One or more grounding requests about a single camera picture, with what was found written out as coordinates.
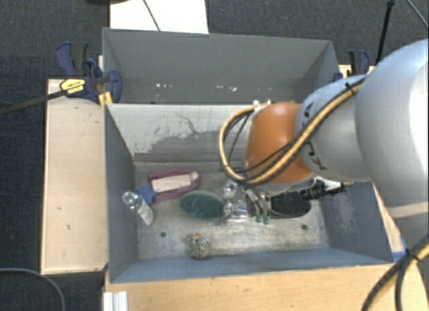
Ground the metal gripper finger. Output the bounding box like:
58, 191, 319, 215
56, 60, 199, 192
219, 201, 249, 226
221, 181, 243, 201

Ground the dark green oval sponge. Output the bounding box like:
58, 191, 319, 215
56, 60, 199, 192
179, 190, 225, 221

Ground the black textured oval object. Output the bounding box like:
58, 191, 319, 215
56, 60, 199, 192
270, 194, 312, 219

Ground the speckled yellow-grey ball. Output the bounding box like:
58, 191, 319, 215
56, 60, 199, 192
186, 232, 212, 260

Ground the maroon loop with pale block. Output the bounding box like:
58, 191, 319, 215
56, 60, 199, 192
146, 168, 202, 202

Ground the blue plastic piece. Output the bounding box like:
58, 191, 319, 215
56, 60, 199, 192
136, 184, 160, 206

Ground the clear plastic bottle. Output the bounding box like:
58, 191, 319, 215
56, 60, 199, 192
121, 190, 156, 227

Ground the grey metal bin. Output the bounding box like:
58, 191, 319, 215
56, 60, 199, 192
101, 27, 395, 284

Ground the pale wood board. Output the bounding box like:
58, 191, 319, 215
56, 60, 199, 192
40, 78, 109, 275

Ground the black cylinder on white bracket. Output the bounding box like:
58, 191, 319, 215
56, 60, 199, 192
299, 178, 347, 201

